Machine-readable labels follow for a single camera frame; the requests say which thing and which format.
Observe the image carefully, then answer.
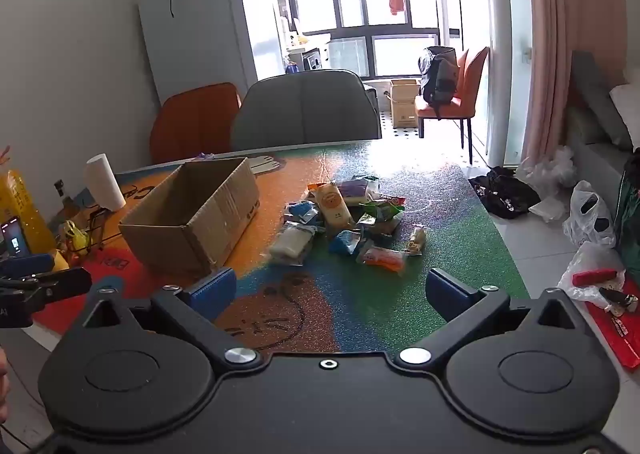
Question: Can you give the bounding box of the red flat bag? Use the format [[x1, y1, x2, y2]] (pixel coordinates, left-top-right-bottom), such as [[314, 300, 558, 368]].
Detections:
[[589, 279, 640, 371]]

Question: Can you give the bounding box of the white bread packet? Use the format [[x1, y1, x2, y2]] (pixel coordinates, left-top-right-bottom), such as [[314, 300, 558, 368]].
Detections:
[[268, 223, 317, 266]]

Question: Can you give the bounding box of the dark grey suitcase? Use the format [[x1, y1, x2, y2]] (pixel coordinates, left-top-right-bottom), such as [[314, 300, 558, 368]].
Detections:
[[362, 83, 382, 121]]

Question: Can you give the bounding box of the pink curtain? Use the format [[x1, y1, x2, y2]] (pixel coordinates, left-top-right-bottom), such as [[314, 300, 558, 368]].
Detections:
[[521, 0, 632, 166]]

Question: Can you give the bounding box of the yellow green small bag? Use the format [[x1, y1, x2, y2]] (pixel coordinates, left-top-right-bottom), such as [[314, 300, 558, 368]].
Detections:
[[59, 220, 92, 255]]

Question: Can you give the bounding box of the black bag on floor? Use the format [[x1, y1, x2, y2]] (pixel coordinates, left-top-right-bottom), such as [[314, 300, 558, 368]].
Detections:
[[469, 165, 542, 220]]

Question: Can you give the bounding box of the white bag with black items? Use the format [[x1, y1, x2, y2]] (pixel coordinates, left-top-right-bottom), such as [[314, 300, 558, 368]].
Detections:
[[562, 179, 617, 248]]

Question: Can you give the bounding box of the orange red snack packet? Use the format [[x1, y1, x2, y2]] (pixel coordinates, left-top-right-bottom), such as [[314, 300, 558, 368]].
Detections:
[[357, 244, 407, 276]]

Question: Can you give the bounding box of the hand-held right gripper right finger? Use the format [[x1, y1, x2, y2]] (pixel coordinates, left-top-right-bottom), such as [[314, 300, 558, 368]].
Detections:
[[395, 268, 581, 374]]

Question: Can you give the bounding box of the orange dining chair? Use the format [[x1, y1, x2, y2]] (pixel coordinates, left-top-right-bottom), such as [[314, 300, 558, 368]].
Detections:
[[150, 83, 242, 165]]

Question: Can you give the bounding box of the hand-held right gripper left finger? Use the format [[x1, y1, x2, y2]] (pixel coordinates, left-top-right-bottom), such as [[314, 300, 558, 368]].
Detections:
[[81, 268, 263, 375]]

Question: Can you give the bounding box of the grey dining chair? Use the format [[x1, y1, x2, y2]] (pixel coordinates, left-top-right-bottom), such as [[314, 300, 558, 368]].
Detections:
[[230, 69, 384, 153]]

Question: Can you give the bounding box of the dark green bag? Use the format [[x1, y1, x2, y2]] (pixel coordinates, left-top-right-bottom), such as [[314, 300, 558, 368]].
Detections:
[[613, 148, 640, 281]]

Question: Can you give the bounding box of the black wire rack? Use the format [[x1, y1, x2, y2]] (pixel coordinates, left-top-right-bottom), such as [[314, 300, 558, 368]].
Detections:
[[62, 207, 109, 256]]

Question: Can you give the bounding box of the blue snack packet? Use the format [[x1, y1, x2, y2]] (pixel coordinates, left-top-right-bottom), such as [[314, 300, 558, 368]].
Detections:
[[328, 229, 369, 258], [284, 201, 321, 226]]

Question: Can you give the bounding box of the beige bread packet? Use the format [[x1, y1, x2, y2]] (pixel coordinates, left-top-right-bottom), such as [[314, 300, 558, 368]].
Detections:
[[310, 183, 357, 231]]

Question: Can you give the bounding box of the grey sofa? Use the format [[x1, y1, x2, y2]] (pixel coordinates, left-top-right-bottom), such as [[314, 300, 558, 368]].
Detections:
[[566, 49, 640, 217]]

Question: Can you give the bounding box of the black framed window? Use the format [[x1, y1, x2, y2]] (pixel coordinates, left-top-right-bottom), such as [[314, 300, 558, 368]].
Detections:
[[294, 0, 463, 79]]

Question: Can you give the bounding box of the smartphone with lit screen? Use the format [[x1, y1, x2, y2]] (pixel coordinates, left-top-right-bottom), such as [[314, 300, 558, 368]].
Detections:
[[1, 217, 31, 258]]

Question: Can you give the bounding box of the white foam container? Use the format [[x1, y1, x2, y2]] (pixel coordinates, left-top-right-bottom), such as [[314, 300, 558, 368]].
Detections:
[[528, 196, 569, 225]]

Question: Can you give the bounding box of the white pillow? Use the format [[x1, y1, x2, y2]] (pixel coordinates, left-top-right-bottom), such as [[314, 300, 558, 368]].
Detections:
[[608, 81, 640, 151]]

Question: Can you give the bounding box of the cardboard box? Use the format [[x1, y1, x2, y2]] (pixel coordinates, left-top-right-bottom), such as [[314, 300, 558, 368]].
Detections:
[[118, 157, 261, 277], [389, 78, 422, 130]]

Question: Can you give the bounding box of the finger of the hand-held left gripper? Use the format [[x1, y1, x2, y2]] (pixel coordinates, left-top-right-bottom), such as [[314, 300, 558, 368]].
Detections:
[[31, 267, 93, 307], [0, 254, 56, 279]]

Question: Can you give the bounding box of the white refrigerator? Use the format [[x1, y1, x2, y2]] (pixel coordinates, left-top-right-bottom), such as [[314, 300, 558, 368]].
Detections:
[[138, 0, 287, 106]]

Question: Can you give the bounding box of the small clear pastry packet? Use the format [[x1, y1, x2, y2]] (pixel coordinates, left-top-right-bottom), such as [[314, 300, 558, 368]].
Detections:
[[404, 225, 430, 255]]

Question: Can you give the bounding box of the black grey backpack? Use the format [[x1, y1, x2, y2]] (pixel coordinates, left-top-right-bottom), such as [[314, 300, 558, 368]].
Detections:
[[417, 46, 460, 108]]

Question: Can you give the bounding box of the orange chair by window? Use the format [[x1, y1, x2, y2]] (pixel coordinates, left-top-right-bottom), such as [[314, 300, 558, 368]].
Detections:
[[455, 48, 471, 85]]

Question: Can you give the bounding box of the cardboard box on floor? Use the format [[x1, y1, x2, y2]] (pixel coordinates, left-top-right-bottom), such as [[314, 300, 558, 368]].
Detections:
[[389, 78, 422, 130]]

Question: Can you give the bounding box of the clear bag with red item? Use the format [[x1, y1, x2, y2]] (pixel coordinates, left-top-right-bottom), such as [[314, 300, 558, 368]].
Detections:
[[556, 240, 629, 306]]

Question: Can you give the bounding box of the white paper towel roll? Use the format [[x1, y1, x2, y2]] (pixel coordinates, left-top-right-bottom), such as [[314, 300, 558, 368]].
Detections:
[[84, 153, 127, 212]]

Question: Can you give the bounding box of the small microwave oven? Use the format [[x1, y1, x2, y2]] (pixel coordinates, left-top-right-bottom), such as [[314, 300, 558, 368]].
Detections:
[[302, 48, 329, 72]]

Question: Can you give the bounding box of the orange chair with backpack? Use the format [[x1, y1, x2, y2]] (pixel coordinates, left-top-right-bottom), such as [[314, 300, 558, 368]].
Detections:
[[414, 46, 491, 166]]

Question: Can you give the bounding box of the glass bottle with black cap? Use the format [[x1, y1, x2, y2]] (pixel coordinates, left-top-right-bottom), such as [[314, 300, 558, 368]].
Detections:
[[53, 179, 82, 217]]

